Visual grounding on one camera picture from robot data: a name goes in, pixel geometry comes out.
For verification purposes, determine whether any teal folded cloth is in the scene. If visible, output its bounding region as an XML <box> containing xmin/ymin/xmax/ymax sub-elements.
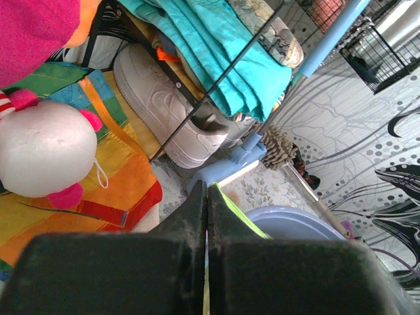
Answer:
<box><xmin>121</xmin><ymin>1</ymin><xmax>292</xmax><ymax>122</ymax></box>

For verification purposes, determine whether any green plastic trash bag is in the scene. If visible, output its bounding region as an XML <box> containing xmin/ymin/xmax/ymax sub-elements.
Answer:
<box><xmin>213</xmin><ymin>183</ymin><xmax>272</xmax><ymax>240</ymax></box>

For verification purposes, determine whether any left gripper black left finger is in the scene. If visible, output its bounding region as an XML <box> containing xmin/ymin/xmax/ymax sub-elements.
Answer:
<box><xmin>1</xmin><ymin>182</ymin><xmax>207</xmax><ymax>314</ymax></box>

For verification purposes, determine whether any magenta felt hat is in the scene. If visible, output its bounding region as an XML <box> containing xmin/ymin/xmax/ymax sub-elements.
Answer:
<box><xmin>1</xmin><ymin>1</ymin><xmax>80</xmax><ymax>88</ymax></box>

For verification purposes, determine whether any pink white pig plush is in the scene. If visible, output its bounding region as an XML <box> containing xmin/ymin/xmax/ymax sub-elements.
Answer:
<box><xmin>1</xmin><ymin>89</ymin><xmax>102</xmax><ymax>209</ymax></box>

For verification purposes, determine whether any beige chenille duster mop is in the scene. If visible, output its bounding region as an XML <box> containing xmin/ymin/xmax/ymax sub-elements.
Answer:
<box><xmin>261</xmin><ymin>126</ymin><xmax>298</xmax><ymax>170</ymax></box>

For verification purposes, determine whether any black metal shelf rack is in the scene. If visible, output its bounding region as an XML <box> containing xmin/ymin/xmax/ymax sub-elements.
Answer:
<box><xmin>80</xmin><ymin>0</ymin><xmax>296</xmax><ymax>161</ymax></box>

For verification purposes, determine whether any orange plush toy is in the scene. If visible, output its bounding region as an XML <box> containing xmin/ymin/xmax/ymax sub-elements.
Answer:
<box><xmin>64</xmin><ymin>0</ymin><xmax>102</xmax><ymax>48</ymax></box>

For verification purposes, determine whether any blue trash bin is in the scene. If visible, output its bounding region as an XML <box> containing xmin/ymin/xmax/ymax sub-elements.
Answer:
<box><xmin>246</xmin><ymin>205</ymin><xmax>345</xmax><ymax>241</ymax></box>

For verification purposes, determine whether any blue lint roller mop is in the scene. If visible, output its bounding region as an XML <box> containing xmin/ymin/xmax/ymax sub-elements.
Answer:
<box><xmin>186</xmin><ymin>1</ymin><xmax>369</xmax><ymax>192</ymax></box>

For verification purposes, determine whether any white sneakers pair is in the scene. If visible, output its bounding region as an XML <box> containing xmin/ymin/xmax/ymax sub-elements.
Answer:
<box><xmin>114</xmin><ymin>44</ymin><xmax>255</xmax><ymax>169</ymax></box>

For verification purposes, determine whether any black wire basket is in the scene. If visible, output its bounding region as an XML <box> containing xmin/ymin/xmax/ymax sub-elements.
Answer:
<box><xmin>295</xmin><ymin>0</ymin><xmax>420</xmax><ymax>95</ymax></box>

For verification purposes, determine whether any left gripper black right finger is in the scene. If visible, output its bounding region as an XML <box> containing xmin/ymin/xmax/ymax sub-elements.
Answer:
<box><xmin>208</xmin><ymin>185</ymin><xmax>412</xmax><ymax>314</ymax></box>

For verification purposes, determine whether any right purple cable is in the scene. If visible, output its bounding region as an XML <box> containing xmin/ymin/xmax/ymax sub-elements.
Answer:
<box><xmin>370</xmin><ymin>247</ymin><xmax>420</xmax><ymax>273</ymax></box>

